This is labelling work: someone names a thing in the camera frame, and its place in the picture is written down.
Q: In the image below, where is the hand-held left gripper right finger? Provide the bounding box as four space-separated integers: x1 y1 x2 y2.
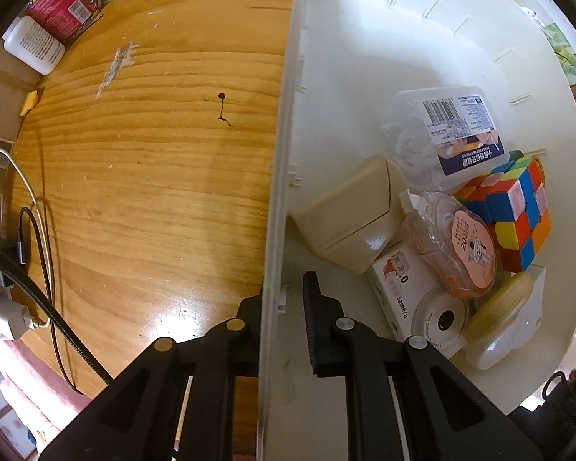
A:
302 271 544 461

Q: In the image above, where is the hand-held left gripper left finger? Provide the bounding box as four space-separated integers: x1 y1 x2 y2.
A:
38 293 264 461

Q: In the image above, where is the white toy camera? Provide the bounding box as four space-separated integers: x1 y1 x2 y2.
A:
367 242 472 359

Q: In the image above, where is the white plug charger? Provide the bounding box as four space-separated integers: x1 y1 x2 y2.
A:
465 264 546 371

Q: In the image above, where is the cream plastic box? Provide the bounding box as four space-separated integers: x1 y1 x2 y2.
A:
292 154 410 275

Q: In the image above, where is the round cream jar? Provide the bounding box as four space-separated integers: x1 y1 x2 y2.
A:
461 271 535 343

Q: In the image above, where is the orange correction tape clear packet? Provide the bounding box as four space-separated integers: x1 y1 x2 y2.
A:
398 191 501 299

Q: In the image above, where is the colourful puzzle cube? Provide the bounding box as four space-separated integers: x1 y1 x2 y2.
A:
454 151 554 274

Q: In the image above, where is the clear plastic box blue label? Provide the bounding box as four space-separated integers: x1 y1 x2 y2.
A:
384 85 510 191

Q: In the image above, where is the white plastic tray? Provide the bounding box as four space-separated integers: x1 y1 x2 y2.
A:
257 0 576 461

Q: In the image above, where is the pink blanket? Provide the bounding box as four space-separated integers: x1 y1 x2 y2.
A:
0 341 88 458

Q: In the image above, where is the white usb charger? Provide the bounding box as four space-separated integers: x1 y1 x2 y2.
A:
0 298 33 343

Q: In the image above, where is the small yellow scrap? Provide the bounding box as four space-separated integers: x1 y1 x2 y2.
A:
20 89 40 117

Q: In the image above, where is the wooden bookshelf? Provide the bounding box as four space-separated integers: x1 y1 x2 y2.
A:
0 43 45 143

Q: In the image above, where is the white spray bottle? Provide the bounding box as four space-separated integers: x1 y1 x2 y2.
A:
2 16 66 76

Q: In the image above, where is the pink can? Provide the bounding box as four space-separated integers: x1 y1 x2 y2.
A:
26 0 104 44

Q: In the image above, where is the thick black braided cable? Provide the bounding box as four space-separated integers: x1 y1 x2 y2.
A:
0 240 112 388

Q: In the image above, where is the thin black cable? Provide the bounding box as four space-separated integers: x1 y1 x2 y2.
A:
17 206 86 395

